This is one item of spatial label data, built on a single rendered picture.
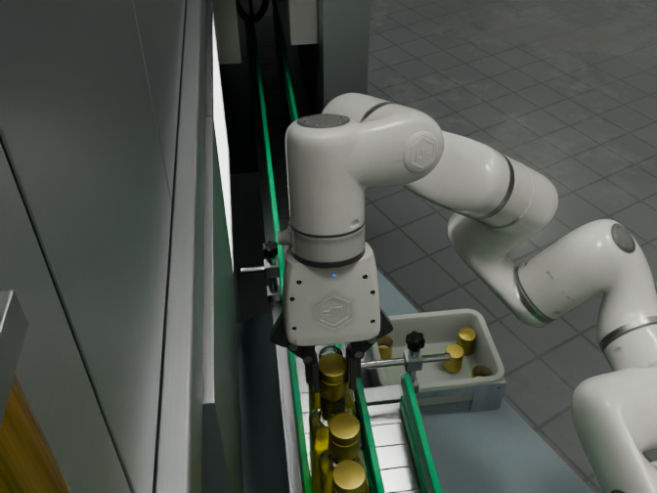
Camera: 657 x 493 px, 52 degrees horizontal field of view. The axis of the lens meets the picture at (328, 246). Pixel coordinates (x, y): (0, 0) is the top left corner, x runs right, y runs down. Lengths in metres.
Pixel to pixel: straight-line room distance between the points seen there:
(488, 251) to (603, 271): 0.14
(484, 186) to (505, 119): 2.85
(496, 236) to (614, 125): 2.89
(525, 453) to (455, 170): 0.63
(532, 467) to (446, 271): 1.48
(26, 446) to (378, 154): 0.51
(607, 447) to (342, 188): 0.42
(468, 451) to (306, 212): 0.71
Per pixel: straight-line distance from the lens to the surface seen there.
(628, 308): 0.92
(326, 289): 0.69
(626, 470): 0.83
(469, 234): 0.88
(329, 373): 0.76
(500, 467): 1.25
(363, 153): 0.63
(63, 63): 0.33
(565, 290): 0.91
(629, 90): 4.11
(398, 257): 2.68
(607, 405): 0.84
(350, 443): 0.76
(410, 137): 0.65
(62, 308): 0.29
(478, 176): 0.78
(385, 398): 1.13
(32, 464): 0.18
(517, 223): 0.85
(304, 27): 1.75
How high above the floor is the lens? 1.79
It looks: 41 degrees down
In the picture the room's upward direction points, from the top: straight up
